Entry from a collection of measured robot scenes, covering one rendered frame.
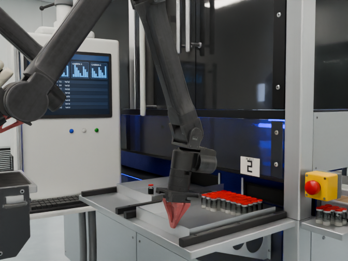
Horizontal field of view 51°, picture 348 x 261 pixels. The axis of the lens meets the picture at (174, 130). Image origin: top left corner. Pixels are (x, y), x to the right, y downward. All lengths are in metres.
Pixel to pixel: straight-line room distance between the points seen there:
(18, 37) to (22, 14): 5.36
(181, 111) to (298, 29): 0.44
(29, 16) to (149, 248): 5.24
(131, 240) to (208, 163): 1.11
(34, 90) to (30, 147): 1.01
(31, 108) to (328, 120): 0.88
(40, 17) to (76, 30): 5.83
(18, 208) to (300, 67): 0.83
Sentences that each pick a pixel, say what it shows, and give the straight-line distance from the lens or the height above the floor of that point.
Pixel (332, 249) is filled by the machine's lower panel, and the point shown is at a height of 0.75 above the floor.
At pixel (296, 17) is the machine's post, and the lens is 1.17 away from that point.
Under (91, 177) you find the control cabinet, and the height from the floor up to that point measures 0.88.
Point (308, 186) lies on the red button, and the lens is 1.09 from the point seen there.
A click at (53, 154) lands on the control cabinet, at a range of 1.77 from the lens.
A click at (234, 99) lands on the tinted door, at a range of 1.32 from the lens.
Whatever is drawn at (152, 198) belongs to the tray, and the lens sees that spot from 1.29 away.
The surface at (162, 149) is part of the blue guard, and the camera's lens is 1.66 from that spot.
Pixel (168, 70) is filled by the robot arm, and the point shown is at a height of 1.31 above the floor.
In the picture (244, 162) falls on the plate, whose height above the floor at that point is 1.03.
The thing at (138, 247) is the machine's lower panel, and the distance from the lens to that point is 1.98.
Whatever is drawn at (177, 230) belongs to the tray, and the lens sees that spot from 1.00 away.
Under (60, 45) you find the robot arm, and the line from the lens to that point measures 0.80.
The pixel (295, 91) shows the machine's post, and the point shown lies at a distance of 1.14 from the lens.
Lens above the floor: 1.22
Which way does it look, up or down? 4 degrees down
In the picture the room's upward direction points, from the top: straight up
